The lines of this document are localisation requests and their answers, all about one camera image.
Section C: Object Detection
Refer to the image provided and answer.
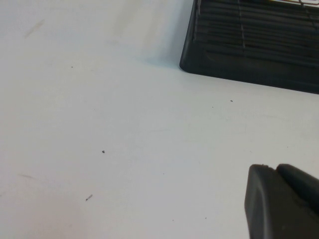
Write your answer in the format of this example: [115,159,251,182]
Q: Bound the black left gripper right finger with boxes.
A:
[276,163,319,213]

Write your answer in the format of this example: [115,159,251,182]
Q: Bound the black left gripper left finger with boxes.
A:
[243,164,319,239]

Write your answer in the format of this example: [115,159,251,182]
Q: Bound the black plastic drip tray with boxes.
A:
[179,0,319,95]

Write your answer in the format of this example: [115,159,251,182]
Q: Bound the black wire dish rack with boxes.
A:
[196,0,319,50]

